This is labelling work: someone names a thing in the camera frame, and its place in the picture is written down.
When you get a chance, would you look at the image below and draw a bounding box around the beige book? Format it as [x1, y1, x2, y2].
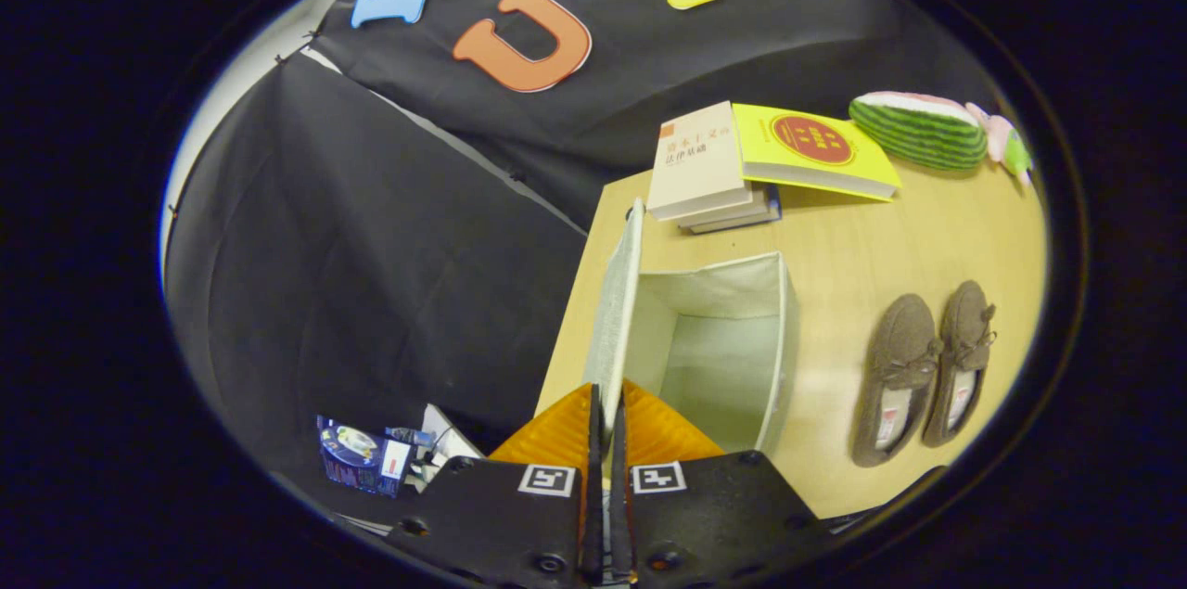
[646, 100, 754, 222]

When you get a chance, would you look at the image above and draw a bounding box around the beige fabric storage box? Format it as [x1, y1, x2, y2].
[582, 197, 800, 458]

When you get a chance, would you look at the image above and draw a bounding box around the watermelon plush cushion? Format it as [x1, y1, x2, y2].
[849, 91, 989, 172]

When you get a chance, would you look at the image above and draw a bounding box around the white book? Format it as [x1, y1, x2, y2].
[675, 190, 775, 230]

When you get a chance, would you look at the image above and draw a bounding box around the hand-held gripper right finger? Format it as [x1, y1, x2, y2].
[607, 378, 831, 589]

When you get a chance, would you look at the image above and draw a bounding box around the pink and green plush toy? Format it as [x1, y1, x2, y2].
[964, 102, 1035, 186]

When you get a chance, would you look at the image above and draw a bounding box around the yellow book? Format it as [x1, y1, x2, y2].
[733, 103, 902, 202]

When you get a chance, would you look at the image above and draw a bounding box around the blue cardboard box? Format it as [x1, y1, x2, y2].
[317, 416, 414, 499]

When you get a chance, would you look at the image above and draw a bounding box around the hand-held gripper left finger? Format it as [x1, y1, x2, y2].
[385, 382, 606, 589]

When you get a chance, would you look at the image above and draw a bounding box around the brown fuzzy shoe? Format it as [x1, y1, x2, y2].
[851, 293, 944, 468]
[922, 280, 998, 449]

